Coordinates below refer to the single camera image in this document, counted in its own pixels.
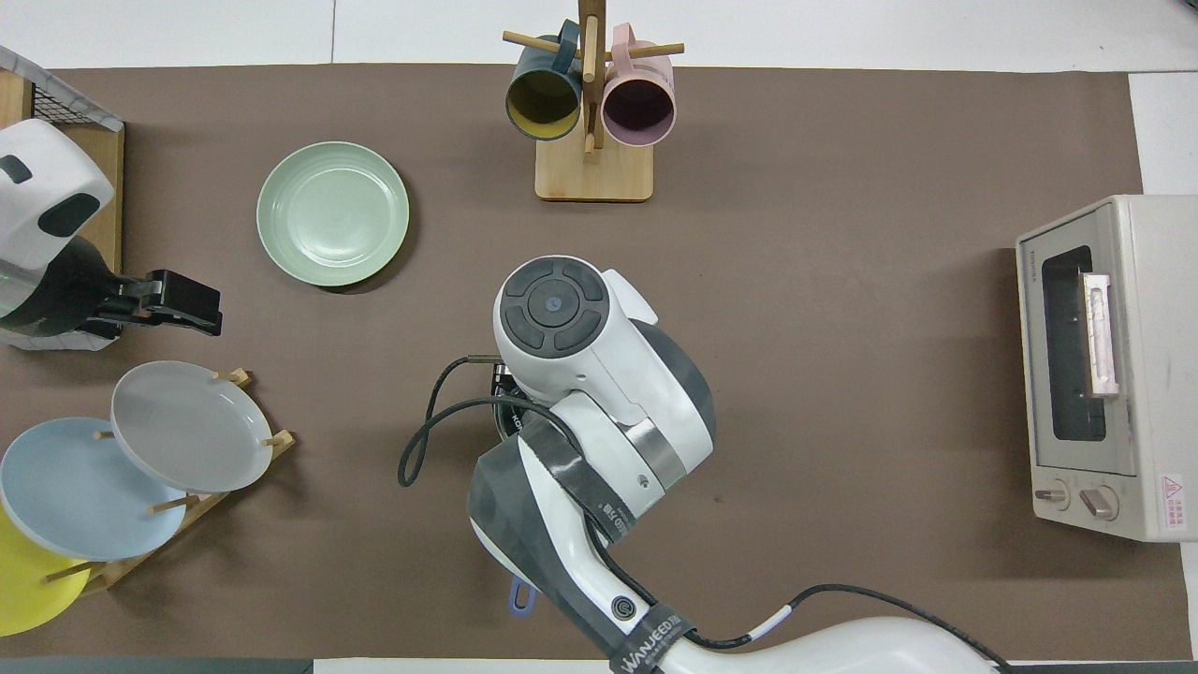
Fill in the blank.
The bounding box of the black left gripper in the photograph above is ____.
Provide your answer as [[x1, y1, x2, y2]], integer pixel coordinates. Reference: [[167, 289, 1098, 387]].
[[0, 238, 224, 341]]

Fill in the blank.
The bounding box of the grey plate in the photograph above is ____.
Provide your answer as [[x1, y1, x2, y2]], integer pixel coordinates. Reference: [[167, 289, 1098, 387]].
[[110, 360, 275, 494]]

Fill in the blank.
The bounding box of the light green plate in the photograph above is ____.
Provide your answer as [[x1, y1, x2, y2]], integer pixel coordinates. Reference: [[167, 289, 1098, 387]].
[[256, 140, 411, 287]]

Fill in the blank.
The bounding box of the light blue plate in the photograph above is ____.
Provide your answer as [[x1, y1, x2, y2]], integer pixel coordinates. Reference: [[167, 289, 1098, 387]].
[[0, 417, 189, 563]]

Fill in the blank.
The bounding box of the wooden plate rack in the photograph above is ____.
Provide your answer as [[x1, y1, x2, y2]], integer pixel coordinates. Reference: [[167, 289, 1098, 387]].
[[37, 368, 298, 597]]

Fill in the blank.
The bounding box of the yellow plate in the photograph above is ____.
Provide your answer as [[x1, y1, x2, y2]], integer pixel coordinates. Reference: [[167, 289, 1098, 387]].
[[0, 505, 93, 637]]

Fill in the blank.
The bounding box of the marbled white sheet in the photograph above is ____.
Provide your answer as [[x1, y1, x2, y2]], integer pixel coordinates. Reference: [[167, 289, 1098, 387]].
[[9, 331, 120, 353], [0, 45, 125, 133]]

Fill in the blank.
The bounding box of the wooden storage box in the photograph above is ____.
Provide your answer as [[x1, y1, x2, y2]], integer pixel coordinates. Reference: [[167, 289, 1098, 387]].
[[0, 70, 125, 288]]

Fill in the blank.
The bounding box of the wooden mug tree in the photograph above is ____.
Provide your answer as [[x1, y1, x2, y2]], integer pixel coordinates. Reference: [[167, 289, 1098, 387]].
[[502, 0, 686, 203]]

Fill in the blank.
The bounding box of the dark teal mug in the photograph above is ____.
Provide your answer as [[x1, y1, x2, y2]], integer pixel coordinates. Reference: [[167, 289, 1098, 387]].
[[505, 19, 587, 142]]

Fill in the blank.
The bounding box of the pink mug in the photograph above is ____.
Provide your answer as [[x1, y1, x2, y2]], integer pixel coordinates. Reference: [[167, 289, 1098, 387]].
[[601, 23, 677, 148]]

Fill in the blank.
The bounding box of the brown table mat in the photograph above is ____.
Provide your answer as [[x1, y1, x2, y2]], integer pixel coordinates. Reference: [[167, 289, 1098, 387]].
[[0, 64, 1195, 662]]

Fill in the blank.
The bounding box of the beige toaster oven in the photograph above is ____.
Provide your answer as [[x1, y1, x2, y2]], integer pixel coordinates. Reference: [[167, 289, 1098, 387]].
[[1015, 194, 1198, 544]]

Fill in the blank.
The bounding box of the black pot with purple handle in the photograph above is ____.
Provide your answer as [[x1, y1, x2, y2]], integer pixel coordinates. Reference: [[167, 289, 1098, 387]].
[[491, 370, 541, 619]]

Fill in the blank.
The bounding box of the black wire basket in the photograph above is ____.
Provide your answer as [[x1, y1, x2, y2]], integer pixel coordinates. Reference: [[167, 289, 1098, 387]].
[[33, 80, 100, 130]]

